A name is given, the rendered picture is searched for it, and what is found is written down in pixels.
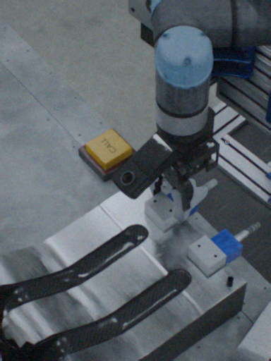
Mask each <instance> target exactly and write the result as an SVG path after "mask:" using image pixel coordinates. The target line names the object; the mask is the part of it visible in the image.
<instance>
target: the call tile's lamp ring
mask: <svg viewBox="0 0 271 361"><path fill-rule="evenodd" d="M113 130H114V129H113ZM114 131H115V130H114ZM115 132H116V131H115ZM116 133H117V132H116ZM117 134H118V133H117ZM118 135H119V136H121V135H120V134H118ZM121 137H122V136H121ZM122 139H123V140H124V138H123V137H122ZM124 141H125V140H124ZM125 142H126V143H127V141H125ZM127 144H128V143H127ZM128 145H129V146H131V145H130V144H128ZM131 147H132V146H131ZM78 149H79V150H80V151H81V152H82V153H83V154H84V155H85V156H86V157H87V158H88V160H89V161H91V162H92V163H93V164H94V165H95V166H96V167H97V169H98V170H99V171H100V172H102V173H103V174H104V175H106V174H108V173H109V172H112V171H113V170H115V169H117V167H119V166H121V165H123V164H125V163H126V162H127V161H128V160H129V159H130V158H131V157H132V156H133V154H135V153H136V151H135V150H134V148H133V147H132V153H133V154H132V155H131V156H129V157H127V159H124V160H123V161H121V162H119V163H117V164H116V165H114V166H112V167H111V168H110V169H108V170H106V171H105V170H104V169H103V168H102V167H101V166H100V165H99V164H98V163H97V162H96V161H95V160H94V159H93V158H92V157H91V156H90V155H89V154H88V153H87V152H86V151H85V150H84V149H85V145H83V146H82V147H80V148H78Z"/></svg>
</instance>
